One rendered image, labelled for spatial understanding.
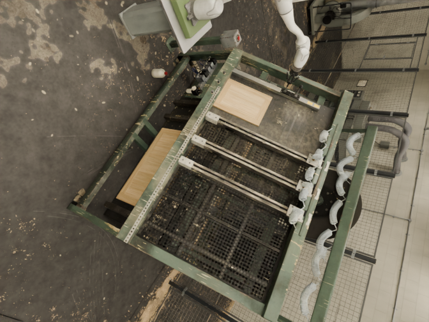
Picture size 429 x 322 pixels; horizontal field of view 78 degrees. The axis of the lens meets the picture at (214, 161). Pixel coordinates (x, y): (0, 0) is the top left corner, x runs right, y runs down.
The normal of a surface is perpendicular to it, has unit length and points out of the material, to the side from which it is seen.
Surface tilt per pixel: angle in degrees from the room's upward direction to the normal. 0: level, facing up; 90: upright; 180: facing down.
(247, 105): 60
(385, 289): 90
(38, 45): 0
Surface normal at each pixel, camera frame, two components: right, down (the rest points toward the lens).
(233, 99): 0.07, -0.38
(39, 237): 0.81, 0.18
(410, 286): -0.32, -0.66
